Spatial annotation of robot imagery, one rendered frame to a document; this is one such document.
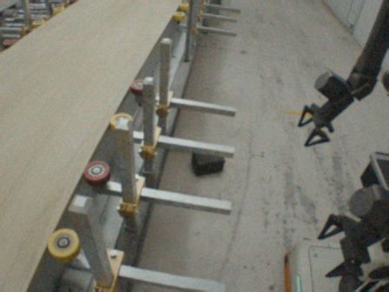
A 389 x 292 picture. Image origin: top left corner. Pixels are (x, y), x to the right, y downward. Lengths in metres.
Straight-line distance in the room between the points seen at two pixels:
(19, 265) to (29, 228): 0.10
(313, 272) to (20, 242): 1.26
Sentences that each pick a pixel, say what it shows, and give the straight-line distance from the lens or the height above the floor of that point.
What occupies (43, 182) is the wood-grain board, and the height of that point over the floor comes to 0.90.
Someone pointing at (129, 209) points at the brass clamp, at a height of 0.85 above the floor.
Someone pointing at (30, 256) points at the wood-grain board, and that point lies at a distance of 0.81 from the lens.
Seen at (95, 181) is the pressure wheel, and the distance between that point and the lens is 0.90.
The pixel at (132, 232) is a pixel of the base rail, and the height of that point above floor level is 0.70.
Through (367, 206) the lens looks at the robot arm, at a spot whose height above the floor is 1.20.
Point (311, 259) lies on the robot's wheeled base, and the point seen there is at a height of 0.28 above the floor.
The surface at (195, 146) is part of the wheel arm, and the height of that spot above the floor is 0.85.
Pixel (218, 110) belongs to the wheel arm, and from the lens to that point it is 1.28.
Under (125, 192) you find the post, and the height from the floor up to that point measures 0.90.
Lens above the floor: 1.57
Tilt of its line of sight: 41 degrees down
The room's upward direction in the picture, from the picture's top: 8 degrees clockwise
